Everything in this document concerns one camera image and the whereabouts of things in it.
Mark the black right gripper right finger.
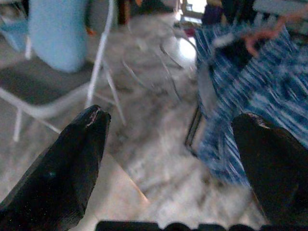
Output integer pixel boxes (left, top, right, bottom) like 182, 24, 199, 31
232, 113, 308, 227

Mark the light blue chair back cover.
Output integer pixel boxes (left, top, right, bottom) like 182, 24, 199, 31
28, 0, 88, 73

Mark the blue plaid shirt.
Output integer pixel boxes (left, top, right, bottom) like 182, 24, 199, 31
194, 21, 308, 188

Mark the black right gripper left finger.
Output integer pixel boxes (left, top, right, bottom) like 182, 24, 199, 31
0, 105, 111, 231

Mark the white folding chair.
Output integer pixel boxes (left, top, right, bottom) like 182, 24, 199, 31
0, 0, 127, 142

